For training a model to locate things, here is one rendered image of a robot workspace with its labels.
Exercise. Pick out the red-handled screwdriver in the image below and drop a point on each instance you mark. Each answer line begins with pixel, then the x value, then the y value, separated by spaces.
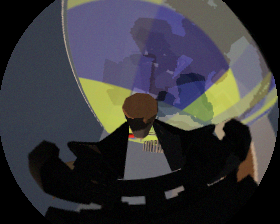
pixel 132 135

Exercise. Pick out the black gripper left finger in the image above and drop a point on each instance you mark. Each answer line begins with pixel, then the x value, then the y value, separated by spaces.
pixel 111 150

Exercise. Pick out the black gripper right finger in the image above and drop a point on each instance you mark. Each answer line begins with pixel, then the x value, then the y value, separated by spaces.
pixel 176 142

